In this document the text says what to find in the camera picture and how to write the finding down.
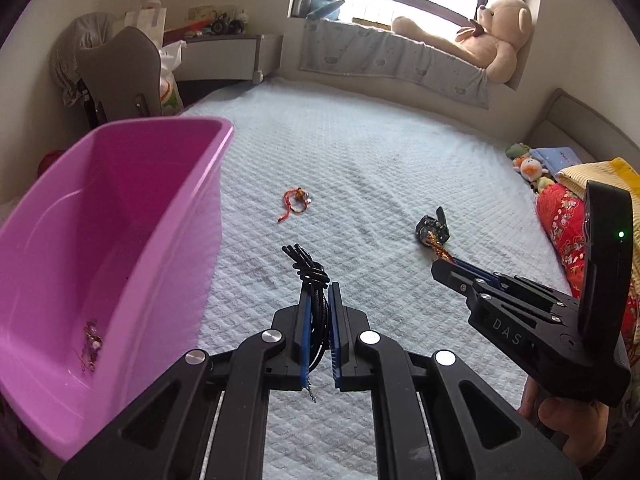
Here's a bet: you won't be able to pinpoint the blue shark plush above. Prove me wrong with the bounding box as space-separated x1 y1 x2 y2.
306 0 346 20

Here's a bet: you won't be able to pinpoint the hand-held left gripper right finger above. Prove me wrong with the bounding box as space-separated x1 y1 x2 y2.
327 281 583 480

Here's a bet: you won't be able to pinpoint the grey chair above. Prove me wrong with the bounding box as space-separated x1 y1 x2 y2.
75 26 163 123

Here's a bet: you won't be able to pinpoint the brown orange cord bracelet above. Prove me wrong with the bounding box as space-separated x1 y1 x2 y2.
425 237 458 266

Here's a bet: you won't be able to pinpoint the white quilted bedspread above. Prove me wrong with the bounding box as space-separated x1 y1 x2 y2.
177 77 576 480

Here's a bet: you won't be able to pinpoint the grey bed headboard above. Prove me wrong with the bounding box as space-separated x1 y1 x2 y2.
525 88 626 161

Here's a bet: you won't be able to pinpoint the black cord necklace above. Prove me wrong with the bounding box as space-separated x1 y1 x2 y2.
281 242 332 403

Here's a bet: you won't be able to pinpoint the blue pillow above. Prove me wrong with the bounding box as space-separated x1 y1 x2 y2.
532 146 583 173

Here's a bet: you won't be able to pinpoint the white plastic bag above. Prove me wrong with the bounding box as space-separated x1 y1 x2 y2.
157 40 188 113

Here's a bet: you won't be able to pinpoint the pink plastic tub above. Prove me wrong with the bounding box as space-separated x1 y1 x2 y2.
0 116 236 463

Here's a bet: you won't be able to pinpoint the shell beaded bracelet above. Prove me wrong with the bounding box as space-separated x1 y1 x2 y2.
75 319 104 373

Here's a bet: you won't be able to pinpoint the yellow blanket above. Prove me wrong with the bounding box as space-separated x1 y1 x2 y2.
556 157 640 198

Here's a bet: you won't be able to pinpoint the black wristwatch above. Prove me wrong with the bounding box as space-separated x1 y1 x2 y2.
415 206 451 246

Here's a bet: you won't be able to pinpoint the pale blue windowsill cloth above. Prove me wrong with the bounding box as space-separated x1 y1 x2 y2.
298 17 491 109

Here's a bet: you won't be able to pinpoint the white paper bag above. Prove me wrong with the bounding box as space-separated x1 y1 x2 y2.
125 0 168 46

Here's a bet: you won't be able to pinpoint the red beaded cord bracelet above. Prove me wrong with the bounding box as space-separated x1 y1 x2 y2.
276 187 313 223

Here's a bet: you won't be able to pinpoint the red basket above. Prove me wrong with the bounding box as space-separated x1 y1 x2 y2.
37 149 66 173

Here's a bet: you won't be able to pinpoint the large beige teddy bear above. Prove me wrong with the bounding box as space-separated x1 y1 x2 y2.
391 0 533 85

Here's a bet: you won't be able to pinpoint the grey desk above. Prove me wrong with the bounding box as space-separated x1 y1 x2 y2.
162 32 283 83

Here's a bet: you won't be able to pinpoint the grey garment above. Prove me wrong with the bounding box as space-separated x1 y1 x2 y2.
50 12 118 108

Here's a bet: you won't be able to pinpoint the person's right hand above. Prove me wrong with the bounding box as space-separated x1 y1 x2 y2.
517 375 613 467

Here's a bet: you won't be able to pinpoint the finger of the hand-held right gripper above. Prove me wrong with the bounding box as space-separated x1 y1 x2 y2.
456 259 574 312
430 259 562 324

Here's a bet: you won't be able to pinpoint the white plush toy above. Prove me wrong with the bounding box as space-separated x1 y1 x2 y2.
515 155 548 181

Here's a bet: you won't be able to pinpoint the dark desk toys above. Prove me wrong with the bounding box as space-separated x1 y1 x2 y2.
207 10 248 36

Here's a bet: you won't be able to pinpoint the red floral quilt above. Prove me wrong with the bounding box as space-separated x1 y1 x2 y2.
536 183 640 356

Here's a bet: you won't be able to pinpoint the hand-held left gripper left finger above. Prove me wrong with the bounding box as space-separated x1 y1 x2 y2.
57 282 314 480

